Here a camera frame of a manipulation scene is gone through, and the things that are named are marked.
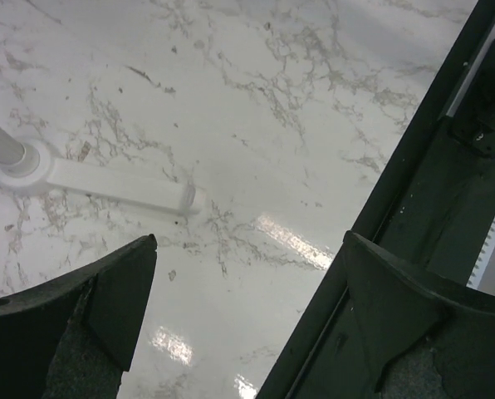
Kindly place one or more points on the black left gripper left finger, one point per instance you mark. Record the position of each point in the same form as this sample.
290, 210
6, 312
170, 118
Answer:
74, 336

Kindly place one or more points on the white slotted cable duct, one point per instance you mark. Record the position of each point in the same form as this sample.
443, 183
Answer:
483, 258

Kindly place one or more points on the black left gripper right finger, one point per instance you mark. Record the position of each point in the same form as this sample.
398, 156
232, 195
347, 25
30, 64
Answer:
417, 327

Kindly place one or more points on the metal clothes rack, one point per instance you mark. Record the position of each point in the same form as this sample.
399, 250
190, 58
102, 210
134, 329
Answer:
28, 167

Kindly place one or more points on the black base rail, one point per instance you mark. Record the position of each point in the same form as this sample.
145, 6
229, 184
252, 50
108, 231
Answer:
432, 207

